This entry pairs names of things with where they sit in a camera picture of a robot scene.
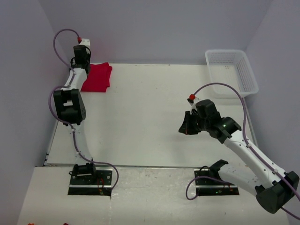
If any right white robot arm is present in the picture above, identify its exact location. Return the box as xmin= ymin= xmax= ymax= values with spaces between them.
xmin=179 ymin=96 xmax=300 ymax=214

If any purple cable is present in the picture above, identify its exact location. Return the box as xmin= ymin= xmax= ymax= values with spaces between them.
xmin=186 ymin=82 xmax=300 ymax=216
xmin=48 ymin=28 xmax=119 ymax=192

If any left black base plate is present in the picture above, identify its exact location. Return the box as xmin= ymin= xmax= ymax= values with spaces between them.
xmin=67 ymin=169 xmax=113 ymax=197

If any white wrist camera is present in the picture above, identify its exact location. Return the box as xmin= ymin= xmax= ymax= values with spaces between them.
xmin=77 ymin=37 xmax=90 ymax=47
xmin=187 ymin=94 xmax=200 ymax=114

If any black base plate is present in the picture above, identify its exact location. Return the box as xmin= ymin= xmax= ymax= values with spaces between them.
xmin=67 ymin=169 xmax=113 ymax=197
xmin=194 ymin=166 xmax=240 ymax=196

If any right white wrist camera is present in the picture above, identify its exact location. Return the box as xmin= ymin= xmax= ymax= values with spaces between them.
xmin=187 ymin=94 xmax=200 ymax=114

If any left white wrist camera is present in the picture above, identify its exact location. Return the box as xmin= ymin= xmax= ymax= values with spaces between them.
xmin=77 ymin=37 xmax=90 ymax=47

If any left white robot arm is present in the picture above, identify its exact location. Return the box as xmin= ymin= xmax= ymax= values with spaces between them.
xmin=53 ymin=44 xmax=96 ymax=179

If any white plastic basket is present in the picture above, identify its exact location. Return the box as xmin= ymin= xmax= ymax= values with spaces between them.
xmin=205 ymin=49 xmax=259 ymax=98

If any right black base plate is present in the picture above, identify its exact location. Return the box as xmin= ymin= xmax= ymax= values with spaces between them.
xmin=194 ymin=166 xmax=240 ymax=196

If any red t shirt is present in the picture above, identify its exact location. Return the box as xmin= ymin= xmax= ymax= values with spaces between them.
xmin=81 ymin=62 xmax=113 ymax=93

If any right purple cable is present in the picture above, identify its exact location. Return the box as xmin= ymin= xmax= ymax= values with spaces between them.
xmin=186 ymin=82 xmax=300 ymax=216

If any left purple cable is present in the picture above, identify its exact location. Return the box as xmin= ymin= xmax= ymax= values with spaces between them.
xmin=48 ymin=28 xmax=119 ymax=192

